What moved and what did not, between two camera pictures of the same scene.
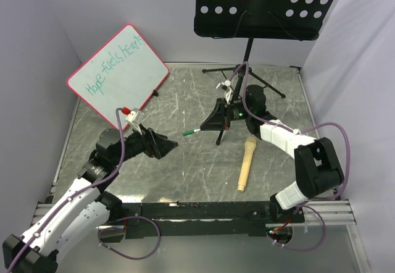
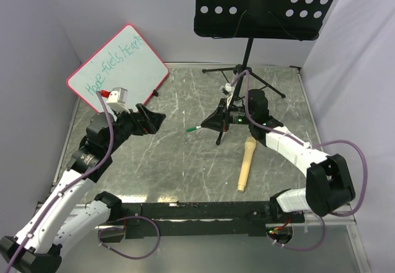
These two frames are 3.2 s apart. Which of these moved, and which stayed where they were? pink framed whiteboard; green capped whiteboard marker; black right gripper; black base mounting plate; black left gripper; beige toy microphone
Moved: black left gripper; green capped whiteboard marker
Stayed: black right gripper; beige toy microphone; pink framed whiteboard; black base mounting plate
